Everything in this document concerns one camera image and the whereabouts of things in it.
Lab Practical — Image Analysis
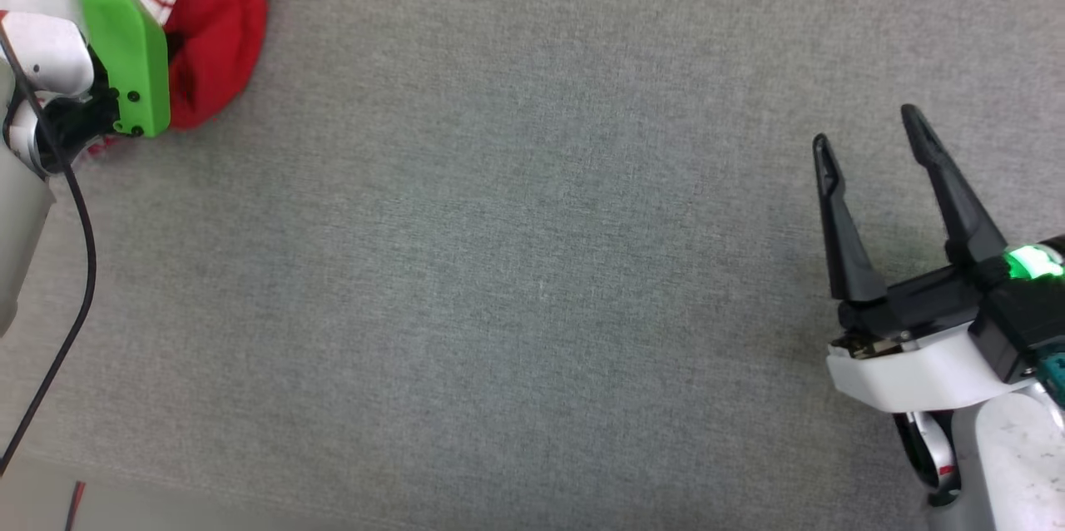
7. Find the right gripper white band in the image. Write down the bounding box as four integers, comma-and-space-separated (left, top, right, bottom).
811, 104, 1020, 414

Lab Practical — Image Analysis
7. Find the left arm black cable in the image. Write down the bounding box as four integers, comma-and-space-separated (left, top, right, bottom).
0, 19, 98, 478

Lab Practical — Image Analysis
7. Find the red white basketball jersey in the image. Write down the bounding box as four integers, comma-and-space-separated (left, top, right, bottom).
83, 0, 311, 157

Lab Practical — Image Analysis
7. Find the right teal cable connector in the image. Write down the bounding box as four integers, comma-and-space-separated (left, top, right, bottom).
1038, 352, 1065, 399

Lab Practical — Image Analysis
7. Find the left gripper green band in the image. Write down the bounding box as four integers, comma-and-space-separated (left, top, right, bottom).
0, 0, 171, 138

